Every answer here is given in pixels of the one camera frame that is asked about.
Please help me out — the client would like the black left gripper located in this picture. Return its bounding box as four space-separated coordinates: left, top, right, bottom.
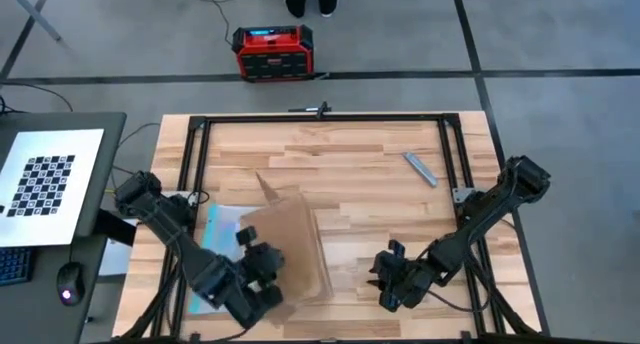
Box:
243 243 287 308

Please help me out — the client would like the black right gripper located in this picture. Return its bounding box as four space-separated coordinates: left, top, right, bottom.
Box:
367 252 433 314

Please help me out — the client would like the brown taped cardboard box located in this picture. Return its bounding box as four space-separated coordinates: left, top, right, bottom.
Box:
238 171 336 326

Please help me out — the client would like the teal-edged mesh zipper pouch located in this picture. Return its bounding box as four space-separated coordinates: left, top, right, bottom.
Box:
187 202 266 316

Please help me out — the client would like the white sheet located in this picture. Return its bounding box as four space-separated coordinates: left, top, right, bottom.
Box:
97 238 134 278

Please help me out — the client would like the black computer mouse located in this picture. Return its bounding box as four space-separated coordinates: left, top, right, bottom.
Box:
55 262 85 308

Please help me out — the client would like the black desk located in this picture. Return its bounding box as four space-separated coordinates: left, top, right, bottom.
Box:
0 112 137 344

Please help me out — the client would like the white checkerboard calibration board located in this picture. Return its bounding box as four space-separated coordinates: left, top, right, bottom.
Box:
0 128 105 249

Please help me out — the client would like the red black jobsite radio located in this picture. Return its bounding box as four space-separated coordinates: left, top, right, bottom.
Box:
230 23 316 83

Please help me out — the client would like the black backlit keyboard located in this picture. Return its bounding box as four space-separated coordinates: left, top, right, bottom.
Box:
0 247 32 289

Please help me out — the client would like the grey metal pole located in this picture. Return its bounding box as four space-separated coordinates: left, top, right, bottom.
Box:
0 0 62 42

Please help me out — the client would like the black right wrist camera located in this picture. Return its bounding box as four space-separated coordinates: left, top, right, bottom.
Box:
385 238 407 259

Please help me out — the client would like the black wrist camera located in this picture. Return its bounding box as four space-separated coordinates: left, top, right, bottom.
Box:
234 225 259 248
385 238 407 259

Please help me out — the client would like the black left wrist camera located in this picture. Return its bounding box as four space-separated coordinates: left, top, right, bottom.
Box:
234 225 259 248

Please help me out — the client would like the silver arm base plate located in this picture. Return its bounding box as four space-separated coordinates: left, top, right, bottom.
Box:
162 189 200 209
451 185 475 205

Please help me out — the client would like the black aluminium table frame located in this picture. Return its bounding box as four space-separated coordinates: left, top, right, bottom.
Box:
119 111 539 344

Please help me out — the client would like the black floor cable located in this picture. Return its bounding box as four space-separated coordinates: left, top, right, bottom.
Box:
201 0 236 47
0 81 74 115

